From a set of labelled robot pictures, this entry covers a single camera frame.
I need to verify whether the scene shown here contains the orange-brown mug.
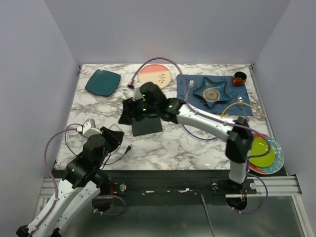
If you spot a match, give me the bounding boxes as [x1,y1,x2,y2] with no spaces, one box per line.
[232,72,247,86]

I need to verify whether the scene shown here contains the teal square plate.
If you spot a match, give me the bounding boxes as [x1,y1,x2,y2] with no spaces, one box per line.
[85,69,121,97]

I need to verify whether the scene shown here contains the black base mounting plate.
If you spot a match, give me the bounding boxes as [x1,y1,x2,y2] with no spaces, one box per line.
[50,169,288,207]

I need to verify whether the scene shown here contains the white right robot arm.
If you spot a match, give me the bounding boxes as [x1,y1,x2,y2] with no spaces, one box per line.
[118,82,253,194]

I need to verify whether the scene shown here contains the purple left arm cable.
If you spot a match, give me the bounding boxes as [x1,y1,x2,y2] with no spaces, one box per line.
[27,126,126,237]

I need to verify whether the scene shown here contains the black power cord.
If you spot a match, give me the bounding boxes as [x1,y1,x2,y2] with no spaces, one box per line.
[64,123,133,171]

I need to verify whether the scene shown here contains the blue ethernet cable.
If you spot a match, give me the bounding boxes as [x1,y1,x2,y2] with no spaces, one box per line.
[182,124,218,141]

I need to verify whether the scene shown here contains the lime green plate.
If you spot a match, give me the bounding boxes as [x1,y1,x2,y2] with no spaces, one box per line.
[249,138,276,168]

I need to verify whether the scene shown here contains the silver fork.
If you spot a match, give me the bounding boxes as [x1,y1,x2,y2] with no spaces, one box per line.
[185,80,194,101]

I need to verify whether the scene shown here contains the pink and cream round plate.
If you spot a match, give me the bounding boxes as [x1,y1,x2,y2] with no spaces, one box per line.
[138,64,172,89]

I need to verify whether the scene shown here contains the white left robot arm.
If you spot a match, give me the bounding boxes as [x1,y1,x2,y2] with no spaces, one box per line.
[16,125,125,237]

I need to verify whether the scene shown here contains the silver spoon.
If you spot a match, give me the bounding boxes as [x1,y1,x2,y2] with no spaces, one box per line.
[237,95,249,122]

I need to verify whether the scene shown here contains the light blue patterned plate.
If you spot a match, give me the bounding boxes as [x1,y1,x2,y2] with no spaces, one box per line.
[260,136,284,175]

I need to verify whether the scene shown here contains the yellow ethernet cable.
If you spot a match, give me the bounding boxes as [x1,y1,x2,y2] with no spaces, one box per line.
[221,102,267,119]

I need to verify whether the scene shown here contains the blue star-shaped dish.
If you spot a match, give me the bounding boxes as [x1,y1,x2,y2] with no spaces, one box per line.
[193,77,232,108]

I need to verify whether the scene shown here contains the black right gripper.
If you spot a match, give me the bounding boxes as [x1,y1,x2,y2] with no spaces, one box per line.
[118,94,158,125]

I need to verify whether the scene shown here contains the red rimmed plate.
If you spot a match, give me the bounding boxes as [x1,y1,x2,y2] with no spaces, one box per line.
[249,133,274,174]

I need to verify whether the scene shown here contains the blue cloth placemat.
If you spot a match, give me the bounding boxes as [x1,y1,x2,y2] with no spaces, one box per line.
[176,75,250,115]

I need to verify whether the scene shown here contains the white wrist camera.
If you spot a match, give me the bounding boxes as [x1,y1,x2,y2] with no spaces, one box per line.
[132,87,144,101]
[76,118,102,138]

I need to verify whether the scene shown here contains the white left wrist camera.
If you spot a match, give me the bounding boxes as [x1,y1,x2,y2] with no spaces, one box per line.
[76,118,102,138]

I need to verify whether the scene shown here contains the black network switch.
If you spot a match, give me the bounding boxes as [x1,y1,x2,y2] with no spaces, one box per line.
[132,118,162,137]

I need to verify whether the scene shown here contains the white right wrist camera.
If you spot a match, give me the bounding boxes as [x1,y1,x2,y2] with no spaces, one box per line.
[132,87,144,101]

